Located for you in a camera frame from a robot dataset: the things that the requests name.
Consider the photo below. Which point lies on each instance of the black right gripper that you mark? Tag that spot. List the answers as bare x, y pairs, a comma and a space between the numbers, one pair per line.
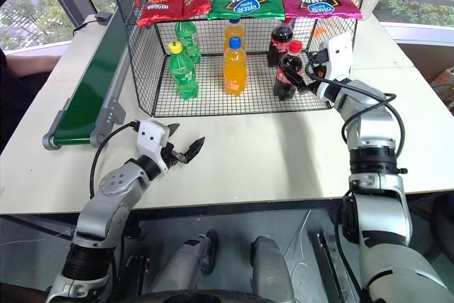
314, 86

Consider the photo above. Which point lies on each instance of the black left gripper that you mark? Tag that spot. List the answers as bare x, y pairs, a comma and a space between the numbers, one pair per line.
174, 157

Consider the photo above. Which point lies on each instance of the cola bottle red cap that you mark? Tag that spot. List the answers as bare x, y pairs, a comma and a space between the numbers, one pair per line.
285, 86
280, 38

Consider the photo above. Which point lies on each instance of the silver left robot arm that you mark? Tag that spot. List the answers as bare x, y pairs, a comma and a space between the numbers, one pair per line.
106, 203

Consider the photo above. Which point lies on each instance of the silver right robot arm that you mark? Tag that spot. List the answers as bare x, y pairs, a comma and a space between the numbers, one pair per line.
383, 218

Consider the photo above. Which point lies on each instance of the green conveyor belt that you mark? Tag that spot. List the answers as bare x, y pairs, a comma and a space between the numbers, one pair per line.
94, 72

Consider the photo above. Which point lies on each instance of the orange soda bottle blue cap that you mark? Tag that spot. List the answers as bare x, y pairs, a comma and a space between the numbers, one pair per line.
234, 30
235, 72

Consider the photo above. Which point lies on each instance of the green soda bottle yellow cap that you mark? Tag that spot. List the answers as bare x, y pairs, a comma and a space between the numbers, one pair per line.
183, 76

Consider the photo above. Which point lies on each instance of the silver robot leg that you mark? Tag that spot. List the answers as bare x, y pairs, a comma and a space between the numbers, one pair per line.
184, 267
271, 271

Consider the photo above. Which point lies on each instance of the cardboard box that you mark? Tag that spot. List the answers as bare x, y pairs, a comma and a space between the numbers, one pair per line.
443, 83

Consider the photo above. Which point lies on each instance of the person in dark clothes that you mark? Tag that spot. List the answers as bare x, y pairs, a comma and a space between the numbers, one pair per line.
14, 86

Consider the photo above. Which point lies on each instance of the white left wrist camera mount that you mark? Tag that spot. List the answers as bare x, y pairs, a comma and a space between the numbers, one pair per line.
150, 138

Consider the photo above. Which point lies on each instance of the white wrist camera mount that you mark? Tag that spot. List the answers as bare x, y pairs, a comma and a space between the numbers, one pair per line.
340, 54
150, 138

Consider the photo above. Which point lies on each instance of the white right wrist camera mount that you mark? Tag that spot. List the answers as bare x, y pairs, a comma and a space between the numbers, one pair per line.
340, 54

